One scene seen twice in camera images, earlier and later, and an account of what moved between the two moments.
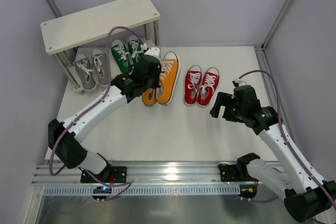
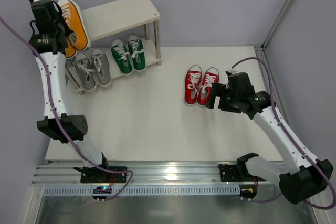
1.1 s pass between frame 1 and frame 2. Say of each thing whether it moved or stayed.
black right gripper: moved
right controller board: stayed
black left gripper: moved
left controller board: stayed
